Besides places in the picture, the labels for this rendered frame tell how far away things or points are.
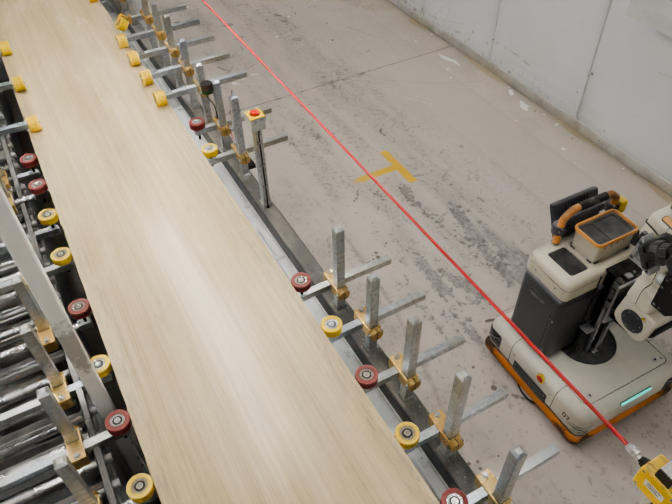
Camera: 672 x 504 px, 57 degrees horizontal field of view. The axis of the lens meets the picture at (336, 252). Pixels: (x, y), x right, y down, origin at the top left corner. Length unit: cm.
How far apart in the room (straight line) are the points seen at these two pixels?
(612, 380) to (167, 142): 239
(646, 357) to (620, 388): 24
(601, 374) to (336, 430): 148
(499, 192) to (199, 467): 292
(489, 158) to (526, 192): 42
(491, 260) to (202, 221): 185
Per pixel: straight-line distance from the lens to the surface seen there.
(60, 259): 277
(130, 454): 260
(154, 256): 265
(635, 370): 321
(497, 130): 491
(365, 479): 200
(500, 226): 408
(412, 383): 222
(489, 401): 226
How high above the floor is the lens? 272
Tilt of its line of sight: 46 degrees down
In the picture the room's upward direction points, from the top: 1 degrees counter-clockwise
